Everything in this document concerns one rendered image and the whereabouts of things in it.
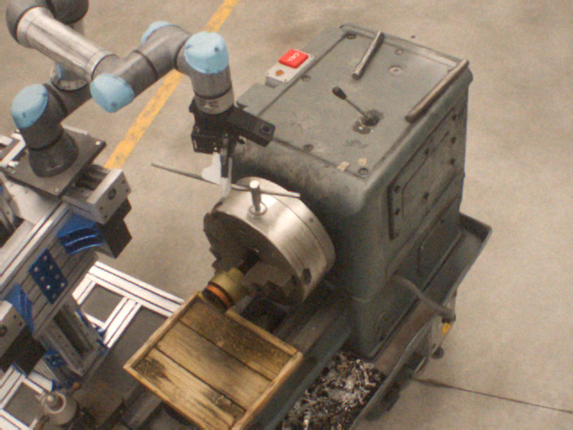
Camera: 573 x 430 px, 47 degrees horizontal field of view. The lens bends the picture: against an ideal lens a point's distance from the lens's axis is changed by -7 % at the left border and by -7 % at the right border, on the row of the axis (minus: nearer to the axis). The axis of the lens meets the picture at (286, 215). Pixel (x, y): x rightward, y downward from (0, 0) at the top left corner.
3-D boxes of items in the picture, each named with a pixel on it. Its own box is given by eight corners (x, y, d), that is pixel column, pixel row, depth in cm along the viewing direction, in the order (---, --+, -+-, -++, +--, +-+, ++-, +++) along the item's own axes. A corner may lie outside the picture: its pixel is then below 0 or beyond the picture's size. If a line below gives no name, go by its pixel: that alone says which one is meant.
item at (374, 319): (362, 263, 298) (346, 109, 233) (458, 313, 276) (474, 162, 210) (274, 369, 271) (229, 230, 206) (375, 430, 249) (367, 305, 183)
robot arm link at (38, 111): (16, 138, 186) (-2, 103, 176) (52, 109, 192) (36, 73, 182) (37, 154, 180) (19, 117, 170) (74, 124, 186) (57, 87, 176)
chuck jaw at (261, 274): (266, 248, 169) (304, 265, 162) (272, 262, 172) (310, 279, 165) (236, 281, 164) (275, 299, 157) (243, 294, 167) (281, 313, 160)
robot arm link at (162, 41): (122, 40, 128) (158, 61, 123) (165, 10, 132) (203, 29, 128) (130, 71, 134) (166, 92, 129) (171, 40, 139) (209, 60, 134)
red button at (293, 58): (292, 54, 194) (291, 47, 193) (309, 59, 191) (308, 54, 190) (278, 65, 191) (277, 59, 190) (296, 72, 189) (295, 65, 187)
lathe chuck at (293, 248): (233, 240, 194) (218, 165, 168) (328, 299, 181) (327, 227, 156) (211, 263, 190) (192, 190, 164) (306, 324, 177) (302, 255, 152)
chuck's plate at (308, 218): (241, 232, 195) (227, 156, 170) (335, 289, 183) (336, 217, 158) (233, 240, 194) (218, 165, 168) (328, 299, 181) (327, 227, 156)
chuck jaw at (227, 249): (247, 243, 173) (216, 206, 170) (257, 241, 169) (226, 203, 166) (218, 274, 168) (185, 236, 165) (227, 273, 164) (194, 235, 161)
